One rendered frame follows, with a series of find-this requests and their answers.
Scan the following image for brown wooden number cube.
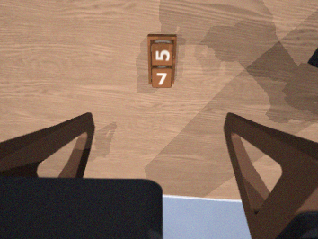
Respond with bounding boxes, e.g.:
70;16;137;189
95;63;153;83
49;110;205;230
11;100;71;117
152;65;172;88
152;40;174;66

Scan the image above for brown wooden tray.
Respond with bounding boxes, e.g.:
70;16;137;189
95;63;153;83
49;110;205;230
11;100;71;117
147;34;177;84

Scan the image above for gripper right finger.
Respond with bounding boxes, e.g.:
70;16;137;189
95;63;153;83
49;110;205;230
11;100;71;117
224;112;318;239

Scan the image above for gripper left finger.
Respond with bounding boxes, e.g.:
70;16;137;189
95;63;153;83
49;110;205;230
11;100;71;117
0;112;95;178

